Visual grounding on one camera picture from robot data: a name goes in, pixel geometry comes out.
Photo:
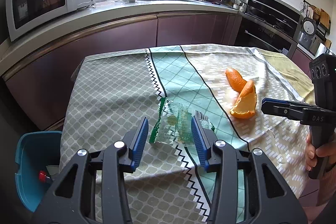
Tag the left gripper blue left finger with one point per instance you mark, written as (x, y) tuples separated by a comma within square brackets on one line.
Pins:
[(135, 141)]

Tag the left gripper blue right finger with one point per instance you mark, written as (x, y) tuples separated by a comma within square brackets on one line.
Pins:
[(204, 140)]

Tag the clear green plastic wrapper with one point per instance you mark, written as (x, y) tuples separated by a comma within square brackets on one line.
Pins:
[(173, 125)]

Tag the teal plastic trash bin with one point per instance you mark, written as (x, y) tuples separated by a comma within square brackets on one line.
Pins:
[(34, 152)]

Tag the kitchen counter with purple cabinets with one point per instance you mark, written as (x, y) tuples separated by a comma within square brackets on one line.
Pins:
[(36, 69)]

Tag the person's right hand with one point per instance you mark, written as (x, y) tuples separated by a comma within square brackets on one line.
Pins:
[(311, 153)]

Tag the orange peel piece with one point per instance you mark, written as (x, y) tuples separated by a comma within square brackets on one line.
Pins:
[(235, 79), (245, 106)]

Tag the patterned green beige tablecloth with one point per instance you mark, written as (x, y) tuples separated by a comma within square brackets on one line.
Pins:
[(169, 85)]

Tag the black built-in oven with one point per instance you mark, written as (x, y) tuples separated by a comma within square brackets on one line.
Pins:
[(269, 25)]

